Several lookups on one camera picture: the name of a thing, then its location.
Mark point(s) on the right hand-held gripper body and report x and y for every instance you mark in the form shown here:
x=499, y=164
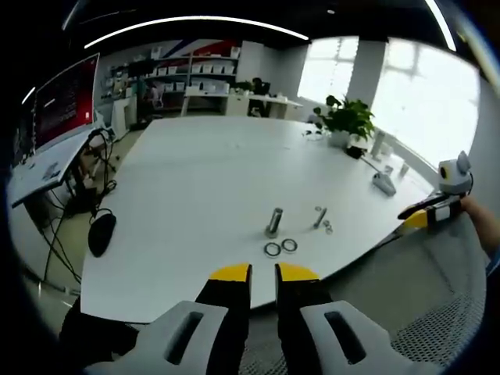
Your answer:
x=455, y=173

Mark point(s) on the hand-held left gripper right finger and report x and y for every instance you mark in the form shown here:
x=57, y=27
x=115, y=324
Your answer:
x=312, y=312

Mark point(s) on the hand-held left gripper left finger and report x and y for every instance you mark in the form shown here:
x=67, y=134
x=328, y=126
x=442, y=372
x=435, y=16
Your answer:
x=218, y=312

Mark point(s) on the steel washer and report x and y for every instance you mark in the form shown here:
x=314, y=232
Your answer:
x=290, y=245
x=272, y=248

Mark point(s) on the threaded steel stud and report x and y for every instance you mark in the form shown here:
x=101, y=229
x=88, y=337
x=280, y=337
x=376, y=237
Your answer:
x=273, y=223

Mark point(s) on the white grey device on table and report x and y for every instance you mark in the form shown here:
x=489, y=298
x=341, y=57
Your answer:
x=383, y=182

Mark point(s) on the grey mesh office chair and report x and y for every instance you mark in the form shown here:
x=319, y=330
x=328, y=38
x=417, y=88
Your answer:
x=423, y=298

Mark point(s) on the small black object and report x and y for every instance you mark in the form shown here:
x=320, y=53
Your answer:
x=353, y=152

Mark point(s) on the lying steel bolt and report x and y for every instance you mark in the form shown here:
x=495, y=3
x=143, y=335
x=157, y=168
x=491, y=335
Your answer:
x=318, y=218

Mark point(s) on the potted green plant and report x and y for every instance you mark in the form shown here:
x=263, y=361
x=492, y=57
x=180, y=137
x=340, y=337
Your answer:
x=347, y=119

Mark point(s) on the black computer mouse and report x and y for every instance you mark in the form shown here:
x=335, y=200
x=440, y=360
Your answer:
x=101, y=235

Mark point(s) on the white counter desk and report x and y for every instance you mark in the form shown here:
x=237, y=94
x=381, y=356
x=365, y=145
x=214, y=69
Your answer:
x=242, y=102

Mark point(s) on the white side desk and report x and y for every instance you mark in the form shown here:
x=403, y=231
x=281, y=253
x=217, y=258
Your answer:
x=52, y=164

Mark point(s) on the white storage shelf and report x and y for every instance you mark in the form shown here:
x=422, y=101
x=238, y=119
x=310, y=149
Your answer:
x=183, y=70

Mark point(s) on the large red monitor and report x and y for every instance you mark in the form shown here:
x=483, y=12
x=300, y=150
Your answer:
x=65, y=105

